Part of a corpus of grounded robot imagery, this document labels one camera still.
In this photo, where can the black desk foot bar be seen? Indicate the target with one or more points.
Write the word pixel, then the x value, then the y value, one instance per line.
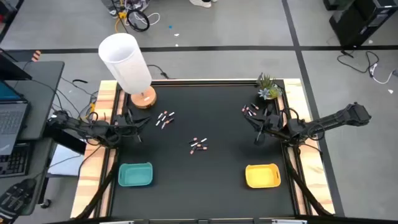
pixel 66 141

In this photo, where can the person's hand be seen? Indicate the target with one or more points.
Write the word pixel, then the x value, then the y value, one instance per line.
pixel 17 196

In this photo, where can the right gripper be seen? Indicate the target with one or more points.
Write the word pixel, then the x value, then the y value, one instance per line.
pixel 276 126

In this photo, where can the potted succulent plant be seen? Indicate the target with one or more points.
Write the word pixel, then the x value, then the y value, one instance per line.
pixel 268 88

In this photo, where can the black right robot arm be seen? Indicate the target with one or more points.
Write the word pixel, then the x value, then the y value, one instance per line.
pixel 335 119

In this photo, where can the yellow plastic bin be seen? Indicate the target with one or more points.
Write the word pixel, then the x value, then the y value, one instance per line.
pixel 262 177

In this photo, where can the white shade wooden base lamp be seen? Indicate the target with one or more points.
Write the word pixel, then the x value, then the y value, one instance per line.
pixel 124 62

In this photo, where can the teal plastic bin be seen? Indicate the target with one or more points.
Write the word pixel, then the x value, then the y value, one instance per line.
pixel 135 175

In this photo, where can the pale floor mat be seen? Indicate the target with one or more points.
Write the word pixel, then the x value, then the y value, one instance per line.
pixel 66 161

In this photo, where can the black monitor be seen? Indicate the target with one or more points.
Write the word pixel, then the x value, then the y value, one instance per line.
pixel 9 70

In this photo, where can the black keyboard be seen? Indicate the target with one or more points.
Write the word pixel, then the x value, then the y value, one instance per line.
pixel 14 161

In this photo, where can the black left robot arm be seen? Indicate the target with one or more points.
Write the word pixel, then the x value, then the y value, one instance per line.
pixel 93 129

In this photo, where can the orange black striped marker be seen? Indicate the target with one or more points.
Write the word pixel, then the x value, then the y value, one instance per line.
pixel 36 55

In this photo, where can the grey laptop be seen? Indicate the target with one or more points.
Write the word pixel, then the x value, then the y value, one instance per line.
pixel 12 118

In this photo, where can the white mounting plate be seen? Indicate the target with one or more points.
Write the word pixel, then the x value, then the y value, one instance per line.
pixel 116 222
pixel 289 221

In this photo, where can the black caster wheel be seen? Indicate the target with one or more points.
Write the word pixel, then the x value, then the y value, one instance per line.
pixel 45 203

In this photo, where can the dark grey side desk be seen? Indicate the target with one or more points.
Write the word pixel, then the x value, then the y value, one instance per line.
pixel 43 93

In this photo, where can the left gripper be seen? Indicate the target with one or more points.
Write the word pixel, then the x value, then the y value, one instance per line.
pixel 122 130

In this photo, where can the large black equipment cabinet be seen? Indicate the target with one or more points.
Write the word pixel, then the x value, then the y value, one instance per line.
pixel 363 21

